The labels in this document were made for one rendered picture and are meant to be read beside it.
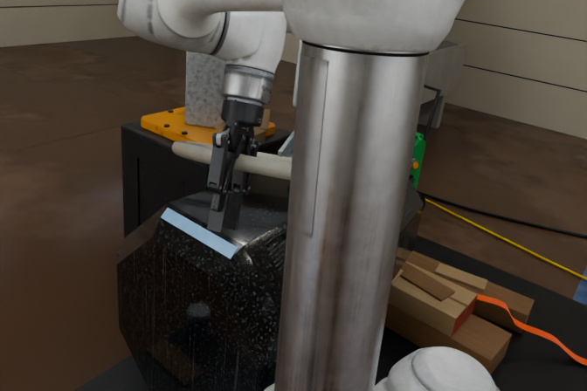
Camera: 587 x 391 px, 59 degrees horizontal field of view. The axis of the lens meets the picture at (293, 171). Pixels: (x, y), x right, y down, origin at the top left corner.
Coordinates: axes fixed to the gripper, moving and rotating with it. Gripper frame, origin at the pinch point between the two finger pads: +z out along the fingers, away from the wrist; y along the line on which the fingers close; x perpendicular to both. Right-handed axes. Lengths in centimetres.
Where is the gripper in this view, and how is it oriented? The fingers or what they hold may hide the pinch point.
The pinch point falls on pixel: (224, 212)
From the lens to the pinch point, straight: 96.9
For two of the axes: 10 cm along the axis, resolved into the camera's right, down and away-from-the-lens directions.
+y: 4.1, 0.3, 9.1
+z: -1.8, 9.8, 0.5
